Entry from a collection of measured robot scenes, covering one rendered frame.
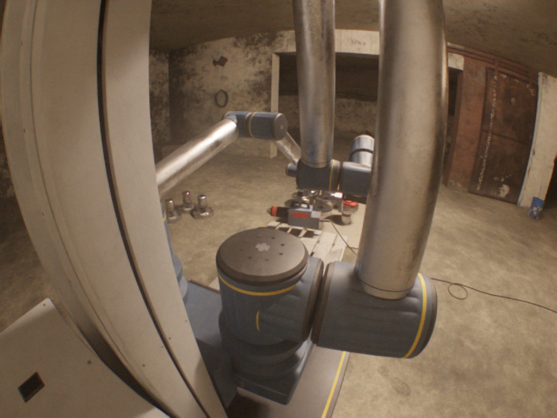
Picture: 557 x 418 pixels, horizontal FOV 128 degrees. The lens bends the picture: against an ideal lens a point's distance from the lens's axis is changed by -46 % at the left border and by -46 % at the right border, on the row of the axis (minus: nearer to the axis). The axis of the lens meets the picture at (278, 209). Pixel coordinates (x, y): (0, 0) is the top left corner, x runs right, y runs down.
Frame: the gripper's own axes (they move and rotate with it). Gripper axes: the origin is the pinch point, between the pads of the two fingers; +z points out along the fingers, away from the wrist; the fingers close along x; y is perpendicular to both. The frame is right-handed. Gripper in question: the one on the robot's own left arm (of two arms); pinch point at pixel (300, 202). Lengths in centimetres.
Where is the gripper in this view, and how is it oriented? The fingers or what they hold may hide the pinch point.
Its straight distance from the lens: 224.7
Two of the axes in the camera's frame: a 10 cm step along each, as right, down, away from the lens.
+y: -9.8, -1.1, 1.9
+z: -0.2, 9.1, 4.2
